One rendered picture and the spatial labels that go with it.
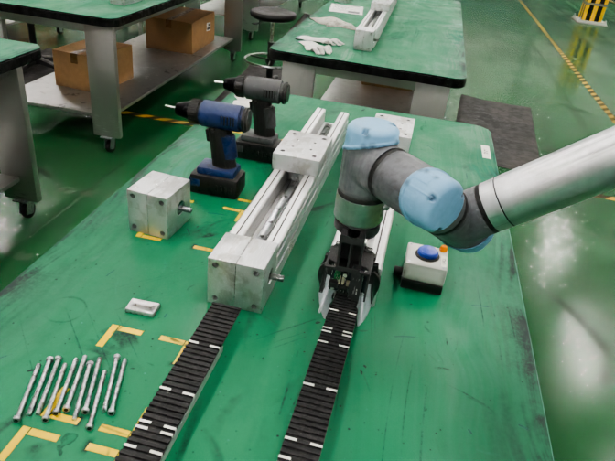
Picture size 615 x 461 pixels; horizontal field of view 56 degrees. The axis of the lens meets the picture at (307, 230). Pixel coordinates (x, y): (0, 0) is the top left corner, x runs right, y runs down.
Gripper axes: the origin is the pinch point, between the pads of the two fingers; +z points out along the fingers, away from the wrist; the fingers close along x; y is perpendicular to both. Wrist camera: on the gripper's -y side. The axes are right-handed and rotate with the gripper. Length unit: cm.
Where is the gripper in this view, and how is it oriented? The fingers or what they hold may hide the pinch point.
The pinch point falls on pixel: (342, 313)
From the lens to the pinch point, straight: 100.7
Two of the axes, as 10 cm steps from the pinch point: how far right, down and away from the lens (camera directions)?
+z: -1.0, 8.6, 5.1
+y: -2.2, 4.8, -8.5
